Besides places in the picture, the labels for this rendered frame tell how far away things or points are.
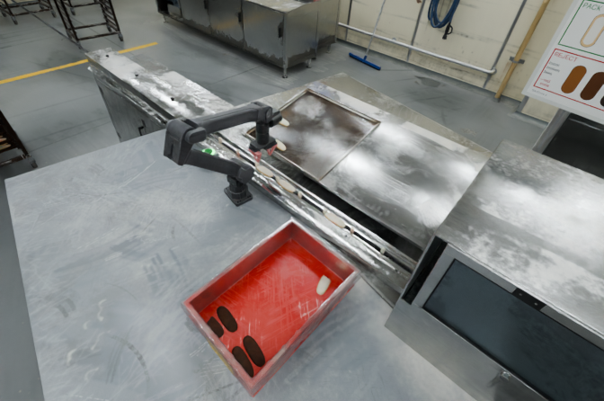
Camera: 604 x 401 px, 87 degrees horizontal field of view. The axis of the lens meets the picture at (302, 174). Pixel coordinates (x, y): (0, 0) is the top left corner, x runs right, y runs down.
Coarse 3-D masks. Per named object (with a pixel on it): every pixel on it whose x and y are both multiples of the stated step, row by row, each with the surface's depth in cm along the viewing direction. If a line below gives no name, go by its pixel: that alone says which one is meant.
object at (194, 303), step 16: (288, 224) 119; (272, 240) 115; (304, 240) 119; (320, 240) 114; (240, 256) 107; (256, 256) 112; (320, 256) 117; (336, 256) 110; (224, 272) 103; (240, 272) 109; (336, 272) 114; (352, 272) 105; (208, 288) 99; (224, 288) 106; (192, 304) 97; (208, 304) 104; (192, 320) 93; (320, 320) 96; (208, 336) 88; (304, 336) 92; (224, 352) 85; (288, 352) 87; (240, 368) 83; (272, 368) 84; (256, 384) 80
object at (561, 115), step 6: (558, 114) 126; (564, 114) 125; (552, 120) 129; (558, 120) 127; (546, 126) 131; (552, 126) 129; (558, 126) 128; (546, 132) 132; (552, 132) 130; (540, 138) 134; (546, 138) 133; (540, 144) 135; (546, 144) 134; (534, 150) 138; (540, 150) 136
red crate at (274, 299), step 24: (288, 240) 125; (264, 264) 117; (288, 264) 117; (312, 264) 118; (240, 288) 110; (264, 288) 110; (288, 288) 110; (312, 288) 111; (336, 288) 112; (216, 312) 103; (240, 312) 103; (264, 312) 104; (288, 312) 104; (312, 312) 105; (240, 336) 98; (264, 336) 98; (288, 336) 99
